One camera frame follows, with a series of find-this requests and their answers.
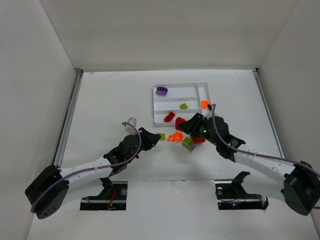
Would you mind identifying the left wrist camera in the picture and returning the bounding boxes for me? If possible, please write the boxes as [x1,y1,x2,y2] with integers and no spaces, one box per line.
[126,117,137,127]

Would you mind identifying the large red lego block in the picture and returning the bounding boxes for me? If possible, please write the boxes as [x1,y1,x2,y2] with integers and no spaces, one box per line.
[191,136,206,145]

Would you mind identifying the green and purple lego stack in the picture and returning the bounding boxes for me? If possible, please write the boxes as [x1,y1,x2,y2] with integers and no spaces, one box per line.
[182,136,196,153]

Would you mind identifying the orange round lego piece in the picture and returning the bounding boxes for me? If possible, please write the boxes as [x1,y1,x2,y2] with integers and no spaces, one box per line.
[201,100,209,110]

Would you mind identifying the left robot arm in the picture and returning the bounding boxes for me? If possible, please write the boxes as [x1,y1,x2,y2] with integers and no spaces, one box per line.
[24,127,161,220]

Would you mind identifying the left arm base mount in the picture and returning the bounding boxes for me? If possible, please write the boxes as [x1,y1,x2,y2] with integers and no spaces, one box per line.
[79,179,128,211]

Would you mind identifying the lime green square lego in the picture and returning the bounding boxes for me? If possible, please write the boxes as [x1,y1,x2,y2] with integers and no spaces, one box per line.
[157,133,166,141]

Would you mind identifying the purple round lego brick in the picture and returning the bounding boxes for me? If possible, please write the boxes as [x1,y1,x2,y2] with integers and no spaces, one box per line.
[155,86,168,96]

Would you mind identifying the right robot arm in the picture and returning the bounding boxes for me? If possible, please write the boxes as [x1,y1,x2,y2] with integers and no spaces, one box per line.
[176,113,320,216]

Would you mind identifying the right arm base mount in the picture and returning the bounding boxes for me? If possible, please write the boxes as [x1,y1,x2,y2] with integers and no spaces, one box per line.
[215,171,269,211]

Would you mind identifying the red rounded lego brick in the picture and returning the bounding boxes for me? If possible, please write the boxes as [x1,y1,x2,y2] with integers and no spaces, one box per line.
[175,117,186,132]

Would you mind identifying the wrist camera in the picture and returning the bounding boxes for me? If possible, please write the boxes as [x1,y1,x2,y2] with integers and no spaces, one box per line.
[205,104,217,119]
[126,117,137,127]

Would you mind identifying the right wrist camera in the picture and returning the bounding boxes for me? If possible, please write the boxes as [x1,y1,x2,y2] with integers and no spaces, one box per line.
[205,104,217,119]

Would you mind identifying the orange flower lego piece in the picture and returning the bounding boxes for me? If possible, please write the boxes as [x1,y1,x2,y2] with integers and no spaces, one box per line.
[166,132,184,142]

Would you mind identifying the small red lego brick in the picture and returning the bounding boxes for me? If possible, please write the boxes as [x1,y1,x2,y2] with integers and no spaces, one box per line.
[163,111,176,123]

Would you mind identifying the white divided sorting tray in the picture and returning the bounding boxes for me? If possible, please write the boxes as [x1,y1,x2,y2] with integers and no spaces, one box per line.
[153,82,211,127]

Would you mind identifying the small lime green lego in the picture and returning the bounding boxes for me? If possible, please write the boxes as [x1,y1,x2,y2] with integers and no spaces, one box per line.
[179,103,188,110]

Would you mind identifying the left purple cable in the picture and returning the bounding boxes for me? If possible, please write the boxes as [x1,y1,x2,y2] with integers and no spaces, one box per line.
[30,121,143,214]

